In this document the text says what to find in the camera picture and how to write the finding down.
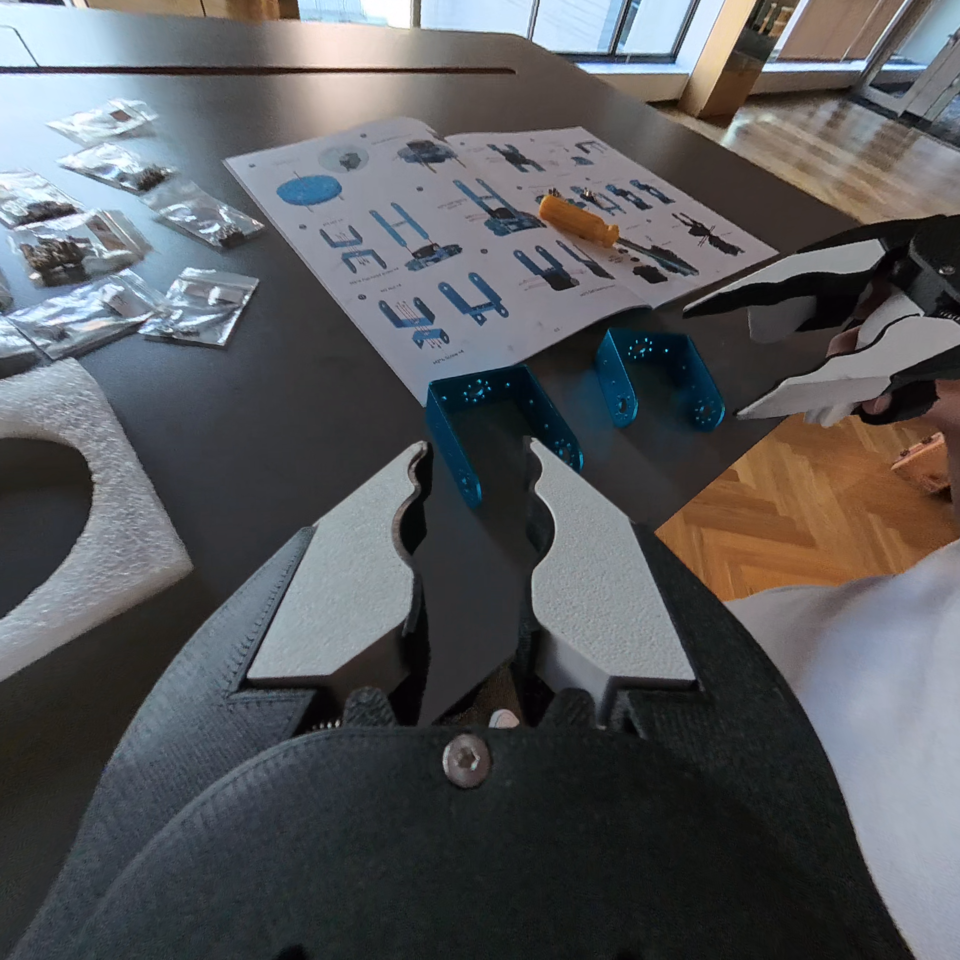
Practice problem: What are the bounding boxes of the large blue metal U bracket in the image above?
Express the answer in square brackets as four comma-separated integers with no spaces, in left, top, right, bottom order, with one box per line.
[425,363,585,511]

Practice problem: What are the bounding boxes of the person's right hand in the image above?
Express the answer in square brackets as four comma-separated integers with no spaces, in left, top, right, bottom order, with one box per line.
[827,279,899,361]

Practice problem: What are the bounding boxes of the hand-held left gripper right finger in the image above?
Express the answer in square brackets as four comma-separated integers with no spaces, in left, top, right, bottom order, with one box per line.
[523,437,699,726]

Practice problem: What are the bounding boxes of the yellow handled screwdriver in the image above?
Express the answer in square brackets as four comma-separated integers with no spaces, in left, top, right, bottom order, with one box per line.
[537,190,704,276]

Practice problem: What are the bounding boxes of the white foam piece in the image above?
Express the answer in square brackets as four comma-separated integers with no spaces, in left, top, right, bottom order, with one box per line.
[0,357,195,685]

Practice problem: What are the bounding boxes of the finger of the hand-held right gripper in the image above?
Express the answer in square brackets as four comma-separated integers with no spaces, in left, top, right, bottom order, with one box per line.
[682,240,891,344]
[735,292,927,429]

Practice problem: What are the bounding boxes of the small blue metal U bracket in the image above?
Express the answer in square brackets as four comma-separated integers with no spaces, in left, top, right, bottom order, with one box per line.
[594,327,728,436]

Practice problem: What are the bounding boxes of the group of clear screw bags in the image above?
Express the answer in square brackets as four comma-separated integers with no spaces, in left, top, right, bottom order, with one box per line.
[0,97,267,378]

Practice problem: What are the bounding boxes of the printed assembly instruction sheet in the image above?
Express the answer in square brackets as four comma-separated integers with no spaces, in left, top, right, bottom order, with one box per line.
[222,115,783,408]

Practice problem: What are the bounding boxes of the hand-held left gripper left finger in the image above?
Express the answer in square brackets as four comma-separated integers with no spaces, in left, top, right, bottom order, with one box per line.
[246,441,435,725]

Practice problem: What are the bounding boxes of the person's right forearm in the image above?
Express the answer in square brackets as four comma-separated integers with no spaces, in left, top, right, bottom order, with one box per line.
[933,381,960,524]

